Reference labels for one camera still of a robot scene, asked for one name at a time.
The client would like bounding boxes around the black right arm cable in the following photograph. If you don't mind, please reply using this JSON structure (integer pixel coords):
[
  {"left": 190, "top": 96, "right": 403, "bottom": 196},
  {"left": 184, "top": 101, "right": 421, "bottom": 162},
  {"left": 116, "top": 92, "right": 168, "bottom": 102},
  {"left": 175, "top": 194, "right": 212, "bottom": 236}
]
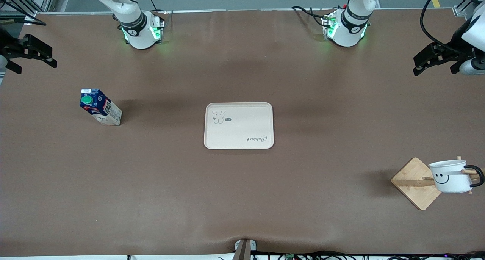
[{"left": 0, "top": 16, "right": 47, "bottom": 26}]

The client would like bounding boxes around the cream rectangular tray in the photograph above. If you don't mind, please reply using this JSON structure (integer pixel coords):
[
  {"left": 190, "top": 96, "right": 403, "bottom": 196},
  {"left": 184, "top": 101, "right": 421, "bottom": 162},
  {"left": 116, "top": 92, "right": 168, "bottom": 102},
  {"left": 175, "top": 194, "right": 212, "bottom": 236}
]
[{"left": 204, "top": 102, "right": 274, "bottom": 150}]

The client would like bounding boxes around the white smiley mug black handle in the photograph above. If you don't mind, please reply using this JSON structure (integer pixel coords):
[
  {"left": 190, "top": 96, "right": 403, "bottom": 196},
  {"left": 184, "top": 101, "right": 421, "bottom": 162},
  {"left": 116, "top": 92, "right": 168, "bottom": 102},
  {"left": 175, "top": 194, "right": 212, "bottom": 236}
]
[{"left": 428, "top": 160, "right": 485, "bottom": 194}]

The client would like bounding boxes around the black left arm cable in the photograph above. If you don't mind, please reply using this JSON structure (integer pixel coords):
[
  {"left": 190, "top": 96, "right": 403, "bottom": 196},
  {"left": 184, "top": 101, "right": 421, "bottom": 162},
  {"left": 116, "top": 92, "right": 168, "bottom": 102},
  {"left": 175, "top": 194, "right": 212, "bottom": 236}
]
[{"left": 420, "top": 0, "right": 471, "bottom": 55}]

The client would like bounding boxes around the aluminium frame profile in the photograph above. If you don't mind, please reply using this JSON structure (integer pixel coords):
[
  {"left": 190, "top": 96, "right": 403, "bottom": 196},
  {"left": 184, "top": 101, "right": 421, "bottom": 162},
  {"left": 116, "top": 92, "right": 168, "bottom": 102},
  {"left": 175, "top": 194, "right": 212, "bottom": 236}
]
[
  {"left": 0, "top": 0, "right": 58, "bottom": 15},
  {"left": 452, "top": 0, "right": 485, "bottom": 17}
]

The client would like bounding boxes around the brown table cover mat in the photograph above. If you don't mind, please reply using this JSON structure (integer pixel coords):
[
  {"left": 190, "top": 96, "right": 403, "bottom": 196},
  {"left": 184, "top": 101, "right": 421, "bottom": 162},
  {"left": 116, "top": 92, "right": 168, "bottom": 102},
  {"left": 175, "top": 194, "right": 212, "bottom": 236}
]
[{"left": 0, "top": 9, "right": 485, "bottom": 257}]

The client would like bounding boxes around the black base power cable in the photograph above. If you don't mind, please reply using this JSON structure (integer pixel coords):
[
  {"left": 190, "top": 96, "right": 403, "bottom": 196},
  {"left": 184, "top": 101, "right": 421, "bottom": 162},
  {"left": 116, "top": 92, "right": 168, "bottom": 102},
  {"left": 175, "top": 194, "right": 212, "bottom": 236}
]
[
  {"left": 142, "top": 0, "right": 168, "bottom": 14},
  {"left": 291, "top": 6, "right": 327, "bottom": 26}
]

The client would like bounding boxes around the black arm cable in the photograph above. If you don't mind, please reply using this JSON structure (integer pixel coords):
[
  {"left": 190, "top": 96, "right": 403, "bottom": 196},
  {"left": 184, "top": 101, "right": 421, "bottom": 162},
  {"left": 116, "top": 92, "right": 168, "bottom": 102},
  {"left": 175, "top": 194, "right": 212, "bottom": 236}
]
[
  {"left": 420, "top": 0, "right": 471, "bottom": 55},
  {"left": 0, "top": 16, "right": 47, "bottom": 26}
]

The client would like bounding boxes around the wooden mug tree stand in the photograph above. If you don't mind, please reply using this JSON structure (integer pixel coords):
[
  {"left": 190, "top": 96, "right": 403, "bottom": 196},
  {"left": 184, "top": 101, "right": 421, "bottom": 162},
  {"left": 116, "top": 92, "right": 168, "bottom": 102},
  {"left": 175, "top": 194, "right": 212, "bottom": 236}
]
[{"left": 391, "top": 156, "right": 485, "bottom": 211}]

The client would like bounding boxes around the blue milk carton green cap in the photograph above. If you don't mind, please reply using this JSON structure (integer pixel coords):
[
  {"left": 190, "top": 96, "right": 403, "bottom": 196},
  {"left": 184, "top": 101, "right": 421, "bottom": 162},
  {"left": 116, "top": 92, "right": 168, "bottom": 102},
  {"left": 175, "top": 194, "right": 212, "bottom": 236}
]
[{"left": 80, "top": 88, "right": 123, "bottom": 126}]

